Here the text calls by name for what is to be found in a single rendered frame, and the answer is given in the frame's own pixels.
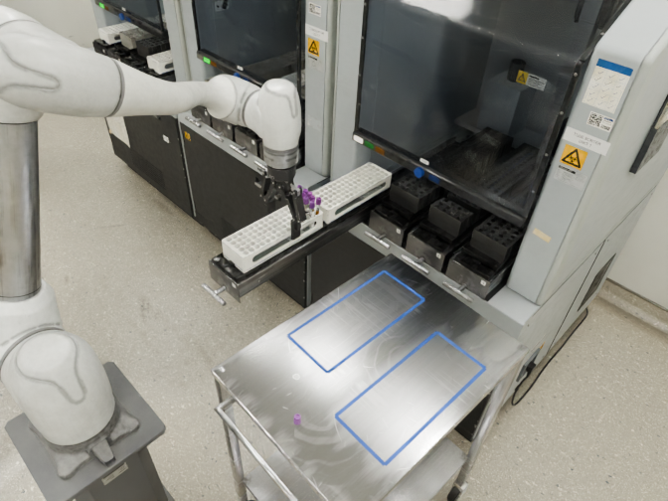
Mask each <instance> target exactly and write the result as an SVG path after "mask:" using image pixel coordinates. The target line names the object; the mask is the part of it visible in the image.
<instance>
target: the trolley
mask: <svg viewBox="0 0 668 501"><path fill-rule="evenodd" d="M529 351H530V349H529V348H528V347H527V346H525V345H524V344H522V343H521V342H519V341H518V340H516V339H515V338H514V337H512V336H511V335H509V334H508V333H506V332H505V331H503V330H502V329H501V328H499V327H498V326H496V325H495V324H493V323H492V322H490V321H489V320H487V319H486V318H485V317H483V316H482V315H480V314H479V313H477V312H476V311H474V310H473V309H472V308H470V307H469V306H467V305H466V304H464V303H463V302H461V301H460V300H458V299H457V298H456V297H454V296H453V295H451V294H450V293H448V292H447V291H445V290H444V289H443V288H441V287H440V286H438V285H437V284H435V283H434V282H432V281H431V280H429V279H428V278H427V277H425V276H424V275H422V274H421V273H419V272H418V271H416V270H415V269H413V268H412V267H411V266H409V265H408V264H406V263H405V262H403V261H402V260H400V259H399V258H398V257H396V256H395V255H393V254H392V253H390V254H388V255H387V256H385V257H384V258H382V259H381V260H379V261H377V262H376V263H374V264H373V265H371V266H370V267H368V268H367V269H365V270H363V271H362V272H360V273H359V274H357V275H356V276H354V277H353V278H351V279H350V280H348V281H346V282H345V283H343V284H342V285H340V286H339V287H337V288H336V289H334V290H333V291H331V292H329V293H328V294H326V295H325V296H323V297H322V298H320V299H319V300H317V301H315V302H314V303H312V304H311V305H309V306H308V307H306V308H305V309H303V310H302V311H300V312H298V313H297V314H295V315H294V316H292V317H291V318H289V319H288V320H286V321H284V322H283V323H281V324H280V325H278V326H277V327H275V328H274V329H272V330H271V331H269V332H267V333H266V334H264V335H263V336H261V337H260V338H258V339H257V340H255V341H254V342H252V343H250V344H249V345H247V346H246V347H244V348H243V349H242V350H241V351H239V352H237V353H236V354H234V355H233V356H231V357H230V358H228V359H227V360H225V361H224V362H222V363H220V364H219V365H217V366H216V367H214V368H213V369H211V372H212V375H213V376H214V380H215V385H216V390H217V395H218V400H219V405H218V406H216V407H215V408H214V411H215V412H216V413H217V414H218V415H219V417H220V418H221V419H222V421H223V426H224V432H225V437H226V442H227V447H228V452H229V457H230V463H231V468H232V472H233V477H234V482H235V487H236V493H237V498H238V501H255V500H256V501H430V500H431V499H432V498H433V497H434V496H435V495H436V494H437V493H438V492H439V491H440V489H441V488H442V487H443V486H444V485H445V484H446V483H447V482H448V481H449V480H450V479H451V477H452V476H453V475H454V474H455V473H456V472H457V471H458V470H459V469H460V468H461V469H460V472H459V474H458V476H457V478H456V479H455V481H454V482H453V484H452V487H451V489H450V492H449V493H448V495H447V497H446V498H447V500H448V501H457V500H458V499H459V498H460V497H461V496H462V495H463V494H464V493H465V491H466V489H467V487H468V482H467V481H466V480H467V478H468V475H469V473H470V471H471V469H472V467H473V465H474V463H475V461H476V459H477V456H478V454H479V452H480V450H481V448H482V446H483V444H484V442H485V440H486V437H487V435H488V433H489V431H490V429H491V427H492V425H493V423H494V421H495V419H496V417H497V415H498V413H499V411H500V409H501V407H502V405H503V403H504V400H505V398H506V396H507V394H508V392H509V390H510V388H511V386H512V384H513V381H514V379H515V377H516V375H517V373H518V371H519V369H520V367H521V365H522V362H523V360H524V358H525V356H526V355H527V354H528V353H529ZM498 384H499V385H498ZM497 385H498V387H497V389H496V392H495V394H494V396H493V398H492V401H491V403H490V405H489V407H488V410H487V412H486V414H485V416H484V419H483V421H482V423H481V425H480V428H479V430H478V431H477V433H476V436H475V438H474V440H473V442H472V445H471V447H470V449H469V451H468V454H465V453H464V452H463V451H462V450H461V449H460V448H459V447H457V446H456V445H455V444H454V443H453V442H452V441H451V440H449V439H448V438H447V437H446V436H447V435H448V434H449V433H450V432H451V431H452V430H453V429H454V428H455V427H456V426H457V425H458V424H459V423H460V422H461V421H462V420H463V419H464V418H465V417H466V416H467V415H468V414H469V413H470V412H471V411H472V410H473V409H474V408H475V407H476V406H477V405H478V404H479V403H480V402H481V401H482V400H483V399H484V398H485V397H486V396H487V395H488V394H489V393H490V392H491V391H492V390H493V389H494V388H495V387H496V386H497ZM233 403H237V404H238V405H239V406H240V407H241V408H242V409H243V411H244V412H245V413H246V414H247V415H248V416H249V417H250V419H251V420H252V421H253V422H254V423H255V424H256V426H257V427H258V428H259V429H260V430H261V431H262V432H263V433H264V435H265V436H266V437H267V438H268V439H269V440H270V441H271V443H272V444H273V445H274V446H275V447H276V448H277V449H278V451H277V452H275V453H274V454H273V455H272V456H270V457H269V458H268V459H267V460H264V459H263V458H262V457H261V456H260V454H259V453H258V452H257V451H256V450H255V449H254V447H253V446H252V445H251V444H250V442H249V441H248V440H247V439H246V438H245V437H244V435H243V434H242V433H241V432H240V431H239V429H238V428H237V427H236V421H235V415H234V408H233ZM295 414H300V415H301V424H294V422H293V419H294V415H295ZM239 441H240V442H241V443H242V444H243V445H244V447H245V448H246V449H247V450H248V451H249V453H250V454H251V455H252V456H253V458H254V459H255V460H256V461H257V462H258V464H259V466H258V467H257V468H256V469H254V470H253V471H252V472H251V473H249V474H248V475H247V476H246V477H244V470H243V464H242V458H241V452H240V446H239ZM247 489H248V491H249V492H250V493H251V495H252V496H253V497H254V498H255V500H248V495H247Z"/></svg>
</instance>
